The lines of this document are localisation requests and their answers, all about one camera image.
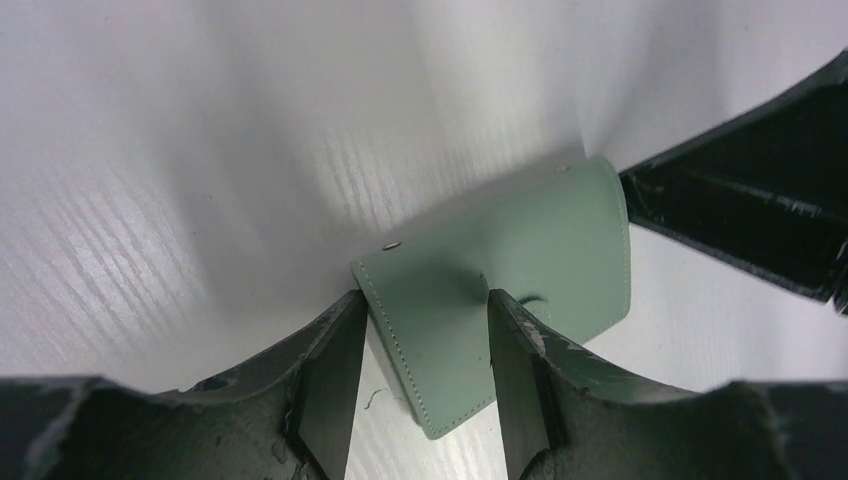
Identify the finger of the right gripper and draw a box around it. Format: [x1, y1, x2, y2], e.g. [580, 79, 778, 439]
[619, 53, 847, 314]

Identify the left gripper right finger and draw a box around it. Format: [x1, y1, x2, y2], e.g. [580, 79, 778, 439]
[487, 290, 847, 479]

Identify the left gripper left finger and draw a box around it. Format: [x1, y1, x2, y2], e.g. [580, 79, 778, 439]
[1, 290, 368, 479]

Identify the green leather card holder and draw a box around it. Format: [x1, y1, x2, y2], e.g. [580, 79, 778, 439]
[350, 157, 631, 439]

